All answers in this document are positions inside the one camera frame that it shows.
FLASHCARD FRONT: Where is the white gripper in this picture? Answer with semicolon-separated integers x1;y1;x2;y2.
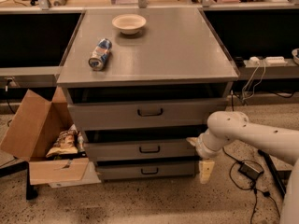
186;132;223;184

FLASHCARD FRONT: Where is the grey drawer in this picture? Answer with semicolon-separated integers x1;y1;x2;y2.
84;139;197;161
68;98;227;131
96;161;196;181

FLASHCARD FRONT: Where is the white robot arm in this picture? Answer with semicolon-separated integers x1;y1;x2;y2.
187;111;299;224

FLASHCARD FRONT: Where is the grey top drawer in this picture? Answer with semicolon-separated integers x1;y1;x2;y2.
68;98;227;131

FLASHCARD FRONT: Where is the grey bottom drawer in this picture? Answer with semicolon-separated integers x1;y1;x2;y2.
96;161;196;181

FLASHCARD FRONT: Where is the grey drawer cabinet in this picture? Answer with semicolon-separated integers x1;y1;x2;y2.
58;7;238;172

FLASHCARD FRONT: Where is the black power adapter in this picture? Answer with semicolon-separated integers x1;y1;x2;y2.
238;163;263;181

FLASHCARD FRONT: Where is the black metal bar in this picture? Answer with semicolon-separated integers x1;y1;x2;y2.
258;150;286;197

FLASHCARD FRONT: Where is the white power strip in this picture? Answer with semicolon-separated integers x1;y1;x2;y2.
248;56;287;66

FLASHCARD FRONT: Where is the chip bag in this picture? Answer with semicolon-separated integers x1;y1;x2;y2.
46;130;78;158

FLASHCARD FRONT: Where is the blue soda can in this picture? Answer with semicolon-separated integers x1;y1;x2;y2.
88;38;112;71

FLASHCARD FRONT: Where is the white bowl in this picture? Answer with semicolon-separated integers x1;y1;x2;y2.
112;14;147;35

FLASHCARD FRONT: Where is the brown cardboard box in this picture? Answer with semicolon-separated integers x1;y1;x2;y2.
1;87;89;188

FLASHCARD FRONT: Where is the black stand leg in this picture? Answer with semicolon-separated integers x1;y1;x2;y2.
0;160;38;201

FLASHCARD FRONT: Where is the black floor cable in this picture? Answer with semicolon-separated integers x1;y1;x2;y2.
221;147;282;224

